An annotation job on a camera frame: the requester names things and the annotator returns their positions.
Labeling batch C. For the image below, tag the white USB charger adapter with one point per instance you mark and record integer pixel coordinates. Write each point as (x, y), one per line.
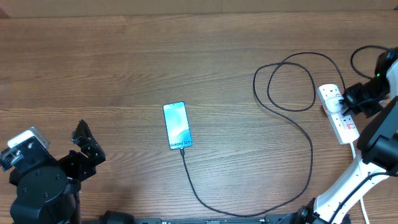
(333, 105)

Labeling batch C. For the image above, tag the Samsung Galaxy smartphone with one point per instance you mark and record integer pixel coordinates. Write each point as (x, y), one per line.
(177, 126)

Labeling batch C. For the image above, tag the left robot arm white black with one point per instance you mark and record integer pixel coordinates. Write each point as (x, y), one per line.
(48, 188)

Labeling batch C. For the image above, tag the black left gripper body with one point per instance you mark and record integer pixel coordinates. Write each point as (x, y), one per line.
(78, 168)

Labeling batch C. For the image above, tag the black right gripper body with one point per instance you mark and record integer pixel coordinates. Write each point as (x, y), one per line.
(365, 96)

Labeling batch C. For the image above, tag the white power strip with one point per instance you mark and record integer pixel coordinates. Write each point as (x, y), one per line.
(343, 125)

